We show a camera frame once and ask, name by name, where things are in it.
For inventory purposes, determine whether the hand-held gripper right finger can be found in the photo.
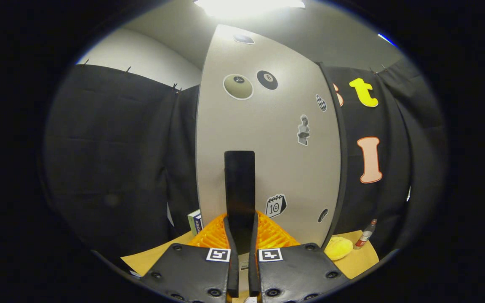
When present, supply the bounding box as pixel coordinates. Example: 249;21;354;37
249;210;350;303

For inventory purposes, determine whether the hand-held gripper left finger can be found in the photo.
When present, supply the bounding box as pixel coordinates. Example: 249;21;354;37
141;213;240;303

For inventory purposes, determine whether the beige shoe cabinet door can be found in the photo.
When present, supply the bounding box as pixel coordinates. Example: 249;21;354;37
195;24;342;249

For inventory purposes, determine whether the dark grey shoe cabinet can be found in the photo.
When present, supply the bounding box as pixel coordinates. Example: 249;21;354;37
318;62;348;249

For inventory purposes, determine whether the blue green spine book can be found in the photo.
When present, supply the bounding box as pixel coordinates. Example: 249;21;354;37
188;210;203;235

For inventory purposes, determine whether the yellow plush toy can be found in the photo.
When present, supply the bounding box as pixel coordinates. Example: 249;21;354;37
325;237;353;260

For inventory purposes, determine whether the clear bottle red label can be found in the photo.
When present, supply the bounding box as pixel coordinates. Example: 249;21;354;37
355;219;378;250

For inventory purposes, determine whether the black backdrop cloth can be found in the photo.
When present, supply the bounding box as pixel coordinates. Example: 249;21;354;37
43;57;447;261

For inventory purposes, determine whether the large ceiling light panel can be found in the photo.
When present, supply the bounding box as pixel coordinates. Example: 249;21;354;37
194;0;306;19

